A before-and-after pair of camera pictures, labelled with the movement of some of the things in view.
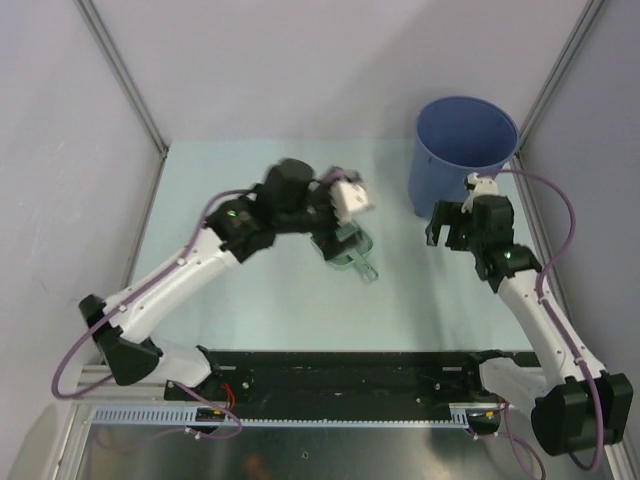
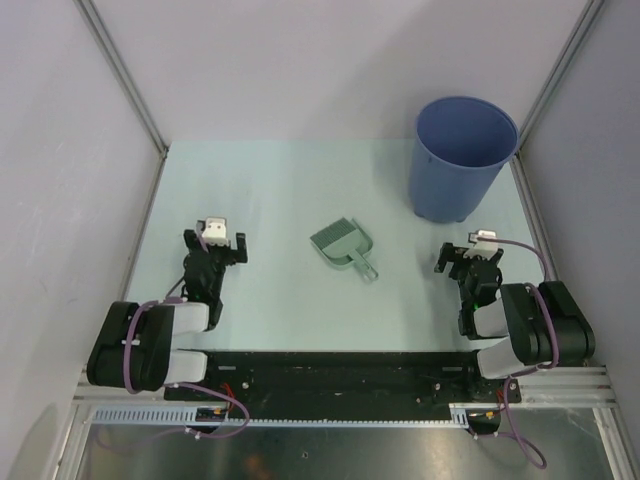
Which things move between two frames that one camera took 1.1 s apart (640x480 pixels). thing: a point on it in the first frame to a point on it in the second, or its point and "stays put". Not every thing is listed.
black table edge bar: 342,379 stays put
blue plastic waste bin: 454,137 stays put
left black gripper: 327,238 to 233,255
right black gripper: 450,214 to 450,253
